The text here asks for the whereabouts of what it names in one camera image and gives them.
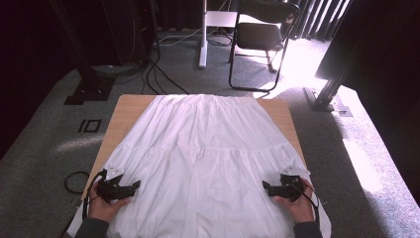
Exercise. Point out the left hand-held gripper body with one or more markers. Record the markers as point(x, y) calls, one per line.
point(110, 190)

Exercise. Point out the black stand with flat base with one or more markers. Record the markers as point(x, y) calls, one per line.
point(89, 89)

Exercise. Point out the black aluminium profile stand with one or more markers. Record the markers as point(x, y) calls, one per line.
point(332, 86)

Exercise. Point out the white pleated skirt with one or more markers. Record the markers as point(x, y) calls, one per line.
point(204, 148)

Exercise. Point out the black folding chair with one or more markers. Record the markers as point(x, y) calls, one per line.
point(259, 36)

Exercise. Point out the person's left hand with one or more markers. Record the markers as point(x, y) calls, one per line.
point(100, 210)

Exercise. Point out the striped dark curtain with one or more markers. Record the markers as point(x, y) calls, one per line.
point(317, 18)

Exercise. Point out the white desk leg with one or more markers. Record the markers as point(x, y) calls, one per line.
point(203, 39)

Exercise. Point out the person's right hand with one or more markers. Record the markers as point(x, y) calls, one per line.
point(302, 210)

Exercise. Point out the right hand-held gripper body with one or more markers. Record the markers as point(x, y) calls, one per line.
point(292, 186)

